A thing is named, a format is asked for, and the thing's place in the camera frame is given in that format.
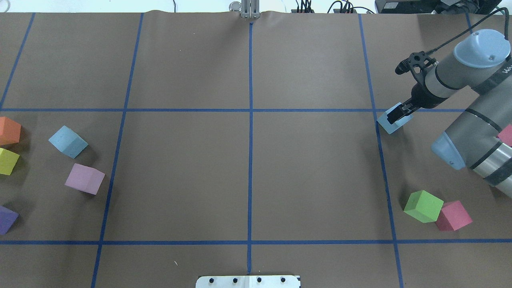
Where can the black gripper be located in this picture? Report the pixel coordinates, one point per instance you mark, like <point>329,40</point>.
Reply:
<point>420,98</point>

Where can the pink foam block by green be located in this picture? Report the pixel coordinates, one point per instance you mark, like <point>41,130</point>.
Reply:
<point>452,217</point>

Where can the yellow foam block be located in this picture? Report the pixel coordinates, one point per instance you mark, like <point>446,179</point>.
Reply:
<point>8,160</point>

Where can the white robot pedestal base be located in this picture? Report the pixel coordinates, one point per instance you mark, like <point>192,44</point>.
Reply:
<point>247,281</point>

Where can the light pink foam block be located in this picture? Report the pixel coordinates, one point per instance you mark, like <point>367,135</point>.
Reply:
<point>85,179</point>

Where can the magenta foam block near bin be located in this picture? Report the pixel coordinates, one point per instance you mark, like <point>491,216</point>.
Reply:
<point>505,135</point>

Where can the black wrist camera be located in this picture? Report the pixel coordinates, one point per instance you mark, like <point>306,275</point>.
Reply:
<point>417,62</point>

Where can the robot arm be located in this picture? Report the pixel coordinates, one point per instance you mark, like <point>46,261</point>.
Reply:
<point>482,62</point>

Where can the metal clamp at table edge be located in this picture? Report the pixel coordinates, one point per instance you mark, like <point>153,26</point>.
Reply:
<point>248,9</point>

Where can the purple foam block left side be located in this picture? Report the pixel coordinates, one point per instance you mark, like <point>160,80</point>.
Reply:
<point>7,219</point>

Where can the orange foam block left side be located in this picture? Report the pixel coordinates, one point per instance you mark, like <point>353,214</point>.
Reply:
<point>10,131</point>

